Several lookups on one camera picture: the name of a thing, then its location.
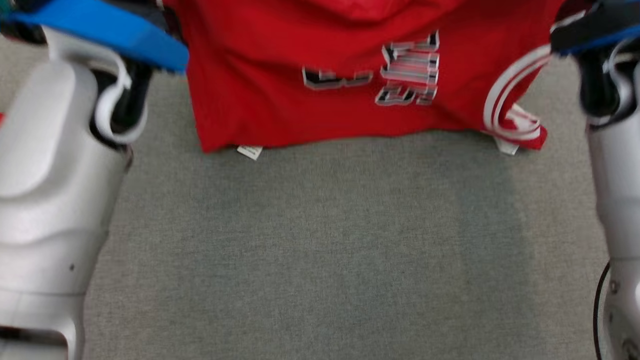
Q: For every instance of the red basketball jersey with lettering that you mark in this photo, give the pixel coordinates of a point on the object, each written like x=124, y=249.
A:
x=275, y=50

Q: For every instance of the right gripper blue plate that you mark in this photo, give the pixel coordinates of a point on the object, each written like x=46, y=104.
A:
x=600, y=27

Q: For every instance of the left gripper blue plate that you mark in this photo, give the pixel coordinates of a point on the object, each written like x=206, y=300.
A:
x=100, y=25

